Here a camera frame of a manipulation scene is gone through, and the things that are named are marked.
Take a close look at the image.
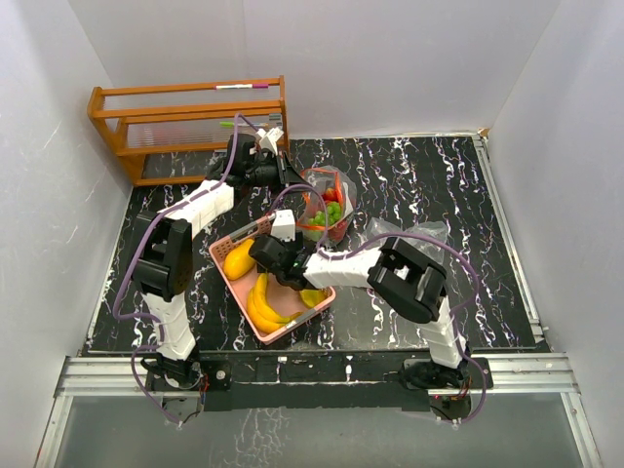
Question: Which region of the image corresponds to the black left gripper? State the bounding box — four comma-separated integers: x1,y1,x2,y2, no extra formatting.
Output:
245,151,312,197

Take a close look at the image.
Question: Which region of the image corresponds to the clear orange-zip bag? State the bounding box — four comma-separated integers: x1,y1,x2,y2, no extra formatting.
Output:
296,166,357,247

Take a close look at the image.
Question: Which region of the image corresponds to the green grape bunch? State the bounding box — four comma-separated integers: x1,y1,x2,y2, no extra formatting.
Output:
306,201,342,227

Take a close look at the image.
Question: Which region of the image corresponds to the red strawberry bunch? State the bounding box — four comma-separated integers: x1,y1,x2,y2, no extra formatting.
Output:
323,187,348,244

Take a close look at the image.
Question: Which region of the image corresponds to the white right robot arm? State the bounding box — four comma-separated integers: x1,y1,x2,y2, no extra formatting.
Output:
250,233,480,393

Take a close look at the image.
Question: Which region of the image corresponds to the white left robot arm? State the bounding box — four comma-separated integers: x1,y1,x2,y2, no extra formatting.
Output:
128,128,303,389

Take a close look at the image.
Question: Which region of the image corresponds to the pink perforated plastic basket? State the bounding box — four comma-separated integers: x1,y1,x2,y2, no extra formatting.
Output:
209,215,336,345

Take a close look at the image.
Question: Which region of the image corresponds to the yellow lemon slice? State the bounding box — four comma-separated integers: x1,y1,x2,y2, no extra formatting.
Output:
299,290,327,309

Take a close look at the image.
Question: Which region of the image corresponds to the yellow mango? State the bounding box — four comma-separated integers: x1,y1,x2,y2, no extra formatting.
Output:
223,239,255,281

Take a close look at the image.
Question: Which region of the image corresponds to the yellow banana bunch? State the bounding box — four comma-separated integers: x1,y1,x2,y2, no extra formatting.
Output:
247,273,301,334

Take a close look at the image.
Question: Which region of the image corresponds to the green cap marker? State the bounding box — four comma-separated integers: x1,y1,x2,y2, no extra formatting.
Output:
219,121,270,128

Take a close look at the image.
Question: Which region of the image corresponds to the pink cap marker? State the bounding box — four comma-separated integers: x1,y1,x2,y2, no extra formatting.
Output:
214,83,270,91

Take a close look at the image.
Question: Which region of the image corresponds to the wooden shelf rack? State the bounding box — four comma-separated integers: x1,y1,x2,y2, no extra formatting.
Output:
87,75,289,187

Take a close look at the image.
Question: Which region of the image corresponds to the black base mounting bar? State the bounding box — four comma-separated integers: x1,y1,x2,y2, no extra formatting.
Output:
200,350,493,417

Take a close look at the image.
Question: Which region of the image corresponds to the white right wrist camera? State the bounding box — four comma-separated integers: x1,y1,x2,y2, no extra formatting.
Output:
270,210,296,242

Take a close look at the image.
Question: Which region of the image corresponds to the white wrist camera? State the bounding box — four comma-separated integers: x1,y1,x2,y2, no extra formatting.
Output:
255,127,285,155
270,210,296,242

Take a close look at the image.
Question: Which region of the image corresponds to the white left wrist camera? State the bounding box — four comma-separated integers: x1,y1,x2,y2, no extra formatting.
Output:
255,127,285,155

